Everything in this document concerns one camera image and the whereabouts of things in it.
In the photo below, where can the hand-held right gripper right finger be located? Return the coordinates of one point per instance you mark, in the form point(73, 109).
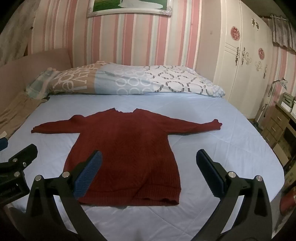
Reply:
point(212, 171)

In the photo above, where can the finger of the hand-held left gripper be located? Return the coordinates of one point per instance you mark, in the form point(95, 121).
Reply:
point(20, 157)

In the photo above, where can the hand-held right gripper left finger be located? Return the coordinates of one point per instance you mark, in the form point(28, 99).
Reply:
point(89, 173)

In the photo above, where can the dark red knit sweater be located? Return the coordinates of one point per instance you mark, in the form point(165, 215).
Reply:
point(124, 150)

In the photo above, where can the blue cloth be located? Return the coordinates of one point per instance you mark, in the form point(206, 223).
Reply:
point(3, 144)

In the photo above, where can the bed with light blue sheet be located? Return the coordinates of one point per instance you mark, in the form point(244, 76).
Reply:
point(219, 150)

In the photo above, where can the beige blanket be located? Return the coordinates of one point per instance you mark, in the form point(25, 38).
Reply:
point(16, 111)

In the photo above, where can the teal plaid pillow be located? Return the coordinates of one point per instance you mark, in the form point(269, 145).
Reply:
point(39, 85)

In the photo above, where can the wooden chest of drawers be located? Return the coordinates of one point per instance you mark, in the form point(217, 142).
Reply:
point(276, 122)

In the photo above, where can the red cloth item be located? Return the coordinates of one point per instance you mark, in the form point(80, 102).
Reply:
point(286, 202)

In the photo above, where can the pink padded headboard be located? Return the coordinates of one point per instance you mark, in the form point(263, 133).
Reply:
point(46, 60)

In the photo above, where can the patterned pillow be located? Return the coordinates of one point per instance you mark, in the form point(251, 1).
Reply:
point(129, 81)

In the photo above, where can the white storage box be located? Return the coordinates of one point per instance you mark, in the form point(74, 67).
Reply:
point(288, 102)

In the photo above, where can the white wardrobe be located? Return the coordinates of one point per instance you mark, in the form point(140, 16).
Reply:
point(238, 69)

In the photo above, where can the desk lamp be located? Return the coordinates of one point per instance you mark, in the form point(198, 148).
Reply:
point(283, 82)

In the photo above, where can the pale floral curtain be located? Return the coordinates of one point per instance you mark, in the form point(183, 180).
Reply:
point(13, 41)

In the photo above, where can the red round paper decal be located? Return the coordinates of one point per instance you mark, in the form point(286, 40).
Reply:
point(235, 33)
point(261, 53)

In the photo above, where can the grey patterned curtain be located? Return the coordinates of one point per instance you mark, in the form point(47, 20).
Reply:
point(283, 32)

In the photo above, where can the white framed picture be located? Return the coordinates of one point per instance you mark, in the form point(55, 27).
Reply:
point(108, 5)

